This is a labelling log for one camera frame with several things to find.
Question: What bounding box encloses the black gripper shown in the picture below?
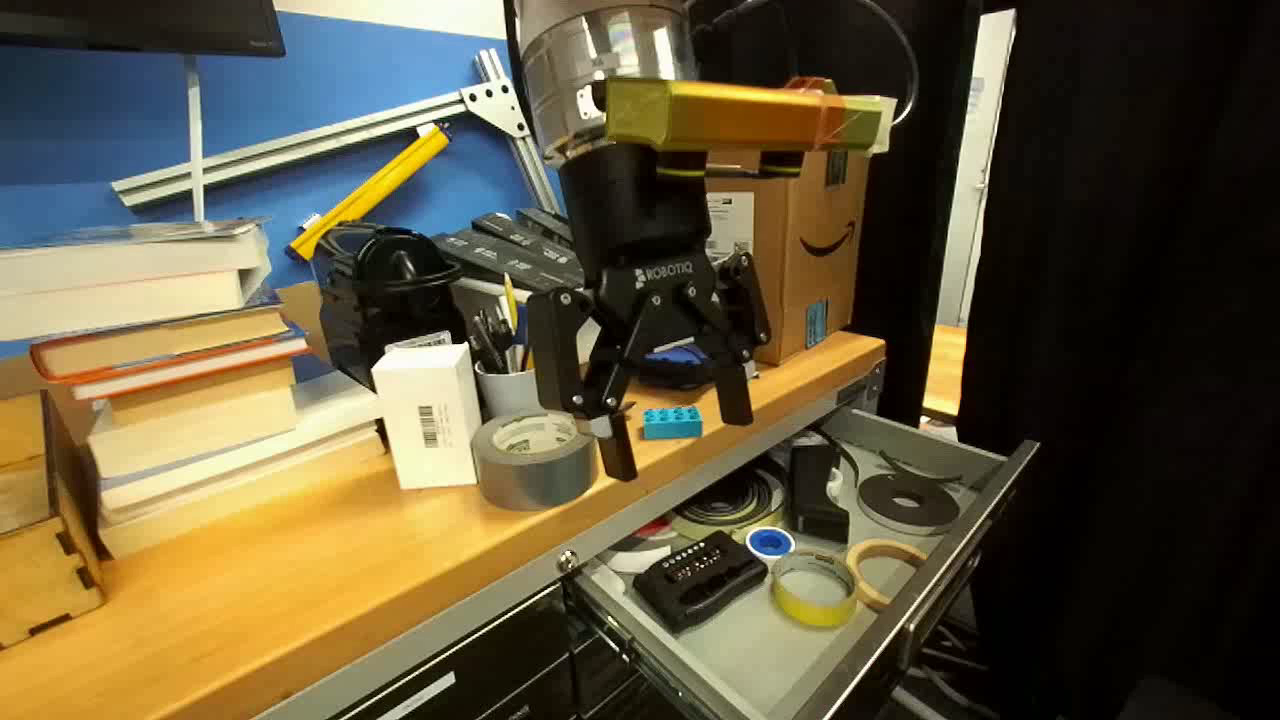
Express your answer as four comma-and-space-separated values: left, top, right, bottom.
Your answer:
530, 142, 775, 485

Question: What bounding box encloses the white barcode box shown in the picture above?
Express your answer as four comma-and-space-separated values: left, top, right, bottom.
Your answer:
368, 334, 483, 492

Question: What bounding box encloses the long aluminium extrusion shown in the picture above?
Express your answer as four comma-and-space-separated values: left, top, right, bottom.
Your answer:
107, 80, 518, 212

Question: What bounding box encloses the grey metal drawer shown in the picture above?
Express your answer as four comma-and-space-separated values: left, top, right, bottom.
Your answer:
556, 403, 1043, 720

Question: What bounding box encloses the white vertical panel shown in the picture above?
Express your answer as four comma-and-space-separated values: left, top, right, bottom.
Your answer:
932, 5, 1019, 336

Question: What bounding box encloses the plywood box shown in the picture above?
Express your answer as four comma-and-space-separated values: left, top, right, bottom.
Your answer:
0, 358, 112, 658

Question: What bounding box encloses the black pens bundle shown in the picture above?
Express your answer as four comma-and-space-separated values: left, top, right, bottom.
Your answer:
462, 312, 538, 375

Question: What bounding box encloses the yellow tape roll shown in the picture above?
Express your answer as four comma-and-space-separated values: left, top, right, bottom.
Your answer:
769, 549, 864, 637

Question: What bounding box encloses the blue lego brick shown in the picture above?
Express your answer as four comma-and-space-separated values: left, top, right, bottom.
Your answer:
635, 403, 709, 443

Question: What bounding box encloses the tan thick book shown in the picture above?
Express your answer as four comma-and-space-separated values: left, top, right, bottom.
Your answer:
81, 358, 303, 485

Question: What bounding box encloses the stack of books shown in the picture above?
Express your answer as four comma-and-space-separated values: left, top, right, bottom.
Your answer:
94, 367, 394, 560

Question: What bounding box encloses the blue pin board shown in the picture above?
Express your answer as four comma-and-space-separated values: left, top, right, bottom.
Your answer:
0, 12, 565, 364

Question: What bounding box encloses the short aluminium extrusion with bracket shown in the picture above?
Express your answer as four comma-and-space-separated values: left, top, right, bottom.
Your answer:
473, 48, 568, 216

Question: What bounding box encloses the grey duct tape roll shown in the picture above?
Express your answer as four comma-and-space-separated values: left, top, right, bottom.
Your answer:
470, 407, 602, 511

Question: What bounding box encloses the black tape roll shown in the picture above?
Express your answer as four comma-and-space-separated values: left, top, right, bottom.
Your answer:
852, 474, 963, 539

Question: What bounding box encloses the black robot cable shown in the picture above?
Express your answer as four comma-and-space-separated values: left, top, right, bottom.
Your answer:
688, 0, 928, 134

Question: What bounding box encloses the black cabinet front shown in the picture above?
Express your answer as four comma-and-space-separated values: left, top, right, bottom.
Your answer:
331, 582, 683, 720

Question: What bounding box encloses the black power adapter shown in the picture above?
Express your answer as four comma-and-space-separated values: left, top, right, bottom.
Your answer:
786, 436, 855, 549

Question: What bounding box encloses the black monitor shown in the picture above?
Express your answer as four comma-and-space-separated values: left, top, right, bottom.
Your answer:
0, 0, 287, 62

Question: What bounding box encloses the small blue tape roll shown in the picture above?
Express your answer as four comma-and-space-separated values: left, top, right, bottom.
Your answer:
742, 520, 801, 564

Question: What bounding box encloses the red white tape roll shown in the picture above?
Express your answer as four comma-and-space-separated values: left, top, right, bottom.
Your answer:
602, 516, 688, 582

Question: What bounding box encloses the black curtain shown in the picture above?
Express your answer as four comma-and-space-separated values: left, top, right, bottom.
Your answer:
691, 0, 1280, 720

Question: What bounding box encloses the black flat box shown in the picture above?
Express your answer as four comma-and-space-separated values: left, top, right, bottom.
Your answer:
473, 212, 589, 284
518, 206, 581, 252
431, 229, 574, 295

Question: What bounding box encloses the yellow green taped wrist camera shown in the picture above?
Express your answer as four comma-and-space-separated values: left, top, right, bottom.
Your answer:
591, 76, 901, 161

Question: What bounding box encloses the black hard case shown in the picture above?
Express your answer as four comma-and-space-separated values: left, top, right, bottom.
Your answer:
628, 528, 773, 637

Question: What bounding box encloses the white plastic bin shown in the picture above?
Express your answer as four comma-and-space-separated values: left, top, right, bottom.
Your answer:
449, 271, 607, 379

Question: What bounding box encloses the grey pen cup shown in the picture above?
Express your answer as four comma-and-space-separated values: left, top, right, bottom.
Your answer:
473, 361, 545, 423

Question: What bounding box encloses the brown cover book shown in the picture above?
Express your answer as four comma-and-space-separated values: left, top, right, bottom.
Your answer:
28, 304, 292, 384

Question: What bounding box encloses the cardboard shipping box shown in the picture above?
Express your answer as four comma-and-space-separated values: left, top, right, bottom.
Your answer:
701, 144, 881, 367

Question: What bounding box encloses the blue black pouch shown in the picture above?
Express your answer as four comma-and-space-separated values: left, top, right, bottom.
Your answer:
635, 334, 713, 393

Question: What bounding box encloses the tan tape roll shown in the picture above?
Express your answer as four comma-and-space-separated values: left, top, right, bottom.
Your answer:
845, 538, 932, 618

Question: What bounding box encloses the yellow metal bar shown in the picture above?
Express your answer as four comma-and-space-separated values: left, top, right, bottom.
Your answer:
287, 121, 457, 265

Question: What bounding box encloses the thick white book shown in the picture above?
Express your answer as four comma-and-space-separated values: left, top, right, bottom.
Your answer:
0, 216, 277, 348

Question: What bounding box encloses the black coiled strap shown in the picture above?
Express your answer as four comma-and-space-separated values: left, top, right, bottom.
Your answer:
667, 459, 794, 539

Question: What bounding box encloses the thin vertical aluminium post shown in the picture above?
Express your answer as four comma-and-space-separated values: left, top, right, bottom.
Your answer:
179, 56, 212, 229

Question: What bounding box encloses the black bag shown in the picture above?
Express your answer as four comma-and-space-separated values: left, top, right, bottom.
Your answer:
313, 219, 470, 393

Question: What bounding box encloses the red edged book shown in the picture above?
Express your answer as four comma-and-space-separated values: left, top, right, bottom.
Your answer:
65, 334, 313, 407

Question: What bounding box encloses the yellow pencil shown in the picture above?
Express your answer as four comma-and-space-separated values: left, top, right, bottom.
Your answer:
496, 268, 524, 340

